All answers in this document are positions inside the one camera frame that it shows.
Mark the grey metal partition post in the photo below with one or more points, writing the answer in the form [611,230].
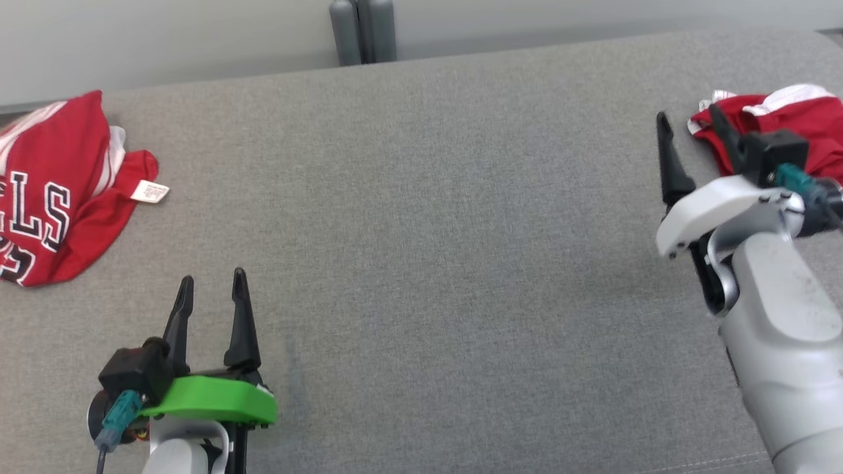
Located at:
[344,33]
[382,29]

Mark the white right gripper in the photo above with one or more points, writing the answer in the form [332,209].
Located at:
[711,210]

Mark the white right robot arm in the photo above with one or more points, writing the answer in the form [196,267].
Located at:
[784,342]

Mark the red basketball jersey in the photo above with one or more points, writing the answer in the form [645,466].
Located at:
[66,131]

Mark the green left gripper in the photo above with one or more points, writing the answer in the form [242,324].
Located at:
[217,398]

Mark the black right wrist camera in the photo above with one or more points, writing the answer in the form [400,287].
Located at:
[777,155]

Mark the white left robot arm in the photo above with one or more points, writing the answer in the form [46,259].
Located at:
[178,454]

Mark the red and white shorts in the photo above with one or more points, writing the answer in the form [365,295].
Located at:
[823,138]

